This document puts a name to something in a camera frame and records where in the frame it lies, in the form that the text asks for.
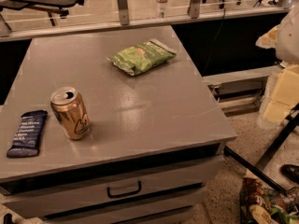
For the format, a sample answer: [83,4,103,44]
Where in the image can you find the colourful snack bag on floor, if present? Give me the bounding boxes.
[239,171,299,224]

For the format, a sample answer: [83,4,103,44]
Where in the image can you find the clear plastic water bottle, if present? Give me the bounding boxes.
[155,0,169,20]

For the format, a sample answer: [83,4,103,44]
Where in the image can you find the green chip bag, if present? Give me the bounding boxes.
[107,39,177,77]

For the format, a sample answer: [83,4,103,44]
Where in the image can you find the dark blue snack bar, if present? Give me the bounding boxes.
[7,110,48,158]

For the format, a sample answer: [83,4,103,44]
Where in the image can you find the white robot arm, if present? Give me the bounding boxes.
[256,5,299,128]

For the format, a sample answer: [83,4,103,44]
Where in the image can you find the orange soda can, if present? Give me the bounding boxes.
[50,87,91,140]

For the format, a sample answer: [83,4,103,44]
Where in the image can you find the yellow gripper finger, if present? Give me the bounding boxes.
[257,64,299,129]
[255,26,278,49]

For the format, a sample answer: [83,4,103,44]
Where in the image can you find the black metal floor bar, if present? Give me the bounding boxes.
[224,104,299,193]

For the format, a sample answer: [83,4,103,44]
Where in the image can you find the black drawer handle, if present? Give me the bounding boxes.
[107,181,142,199]

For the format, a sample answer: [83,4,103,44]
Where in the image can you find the black shoe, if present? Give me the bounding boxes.
[280,164,299,184]

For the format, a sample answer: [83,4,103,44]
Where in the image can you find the grey drawer cabinet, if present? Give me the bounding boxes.
[0,26,235,224]

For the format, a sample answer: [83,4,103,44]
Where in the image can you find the metal railing frame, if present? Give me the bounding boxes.
[0,0,298,42]

